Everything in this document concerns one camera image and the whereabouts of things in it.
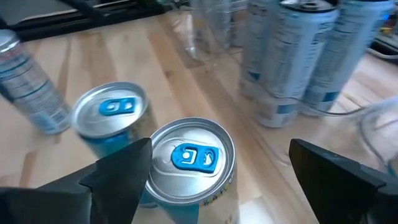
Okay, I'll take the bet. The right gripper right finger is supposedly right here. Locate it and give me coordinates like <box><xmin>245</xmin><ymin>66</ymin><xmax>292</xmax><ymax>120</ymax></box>
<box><xmin>289</xmin><ymin>138</ymin><xmax>398</xmax><ymax>224</ymax></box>

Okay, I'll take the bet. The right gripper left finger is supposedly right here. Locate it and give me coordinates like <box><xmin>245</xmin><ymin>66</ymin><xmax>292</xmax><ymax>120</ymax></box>
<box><xmin>0</xmin><ymin>137</ymin><xmax>154</xmax><ymax>224</ymax></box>

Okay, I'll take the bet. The black aluminium table frame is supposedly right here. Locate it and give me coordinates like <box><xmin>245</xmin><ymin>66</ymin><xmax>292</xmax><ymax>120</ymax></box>
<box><xmin>0</xmin><ymin>0</ymin><xmax>193</xmax><ymax>43</ymax></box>

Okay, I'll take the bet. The clear plastic bin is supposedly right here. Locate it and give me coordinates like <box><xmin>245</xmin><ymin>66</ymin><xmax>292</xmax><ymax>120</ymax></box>
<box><xmin>167</xmin><ymin>6</ymin><xmax>249</xmax><ymax>66</ymax></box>
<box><xmin>354</xmin><ymin>93</ymin><xmax>398</xmax><ymax>178</ymax></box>
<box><xmin>214</xmin><ymin>30</ymin><xmax>371</xmax><ymax>131</ymax></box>

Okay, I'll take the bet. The black-top slim soda can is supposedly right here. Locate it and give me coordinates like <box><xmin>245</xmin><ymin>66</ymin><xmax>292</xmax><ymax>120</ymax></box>
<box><xmin>238</xmin><ymin>0</ymin><xmax>280</xmax><ymax>100</ymax></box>
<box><xmin>254</xmin><ymin>0</ymin><xmax>340</xmax><ymax>129</ymax></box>
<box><xmin>301</xmin><ymin>0</ymin><xmax>396</xmax><ymax>116</ymax></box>

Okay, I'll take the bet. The silver-top blue-tab soda can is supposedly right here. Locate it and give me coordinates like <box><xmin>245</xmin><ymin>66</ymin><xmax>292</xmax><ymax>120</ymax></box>
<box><xmin>136</xmin><ymin>116</ymin><xmax>240</xmax><ymax>224</ymax></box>
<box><xmin>0</xmin><ymin>28</ymin><xmax>73</xmax><ymax>135</ymax></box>
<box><xmin>70</xmin><ymin>81</ymin><xmax>158</xmax><ymax>159</ymax></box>

